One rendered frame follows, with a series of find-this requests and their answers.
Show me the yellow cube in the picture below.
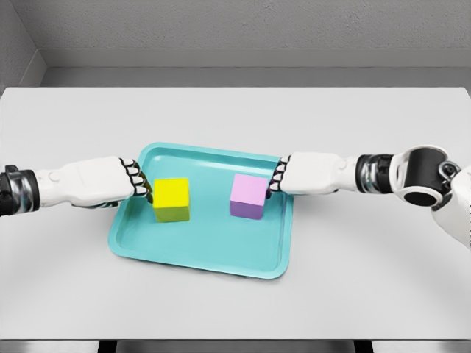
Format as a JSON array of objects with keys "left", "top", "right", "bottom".
[{"left": 152, "top": 177, "right": 192, "bottom": 223}]

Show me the teal tray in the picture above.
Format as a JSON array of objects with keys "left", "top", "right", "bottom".
[{"left": 107, "top": 142, "right": 294, "bottom": 279}]

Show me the pink cube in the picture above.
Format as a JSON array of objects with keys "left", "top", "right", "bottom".
[{"left": 229, "top": 174, "right": 269, "bottom": 221}]

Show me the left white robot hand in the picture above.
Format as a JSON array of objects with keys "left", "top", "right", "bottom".
[{"left": 68, "top": 156, "right": 155, "bottom": 210}]

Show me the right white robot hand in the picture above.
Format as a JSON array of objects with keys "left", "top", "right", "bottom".
[{"left": 265, "top": 151, "right": 339, "bottom": 199}]

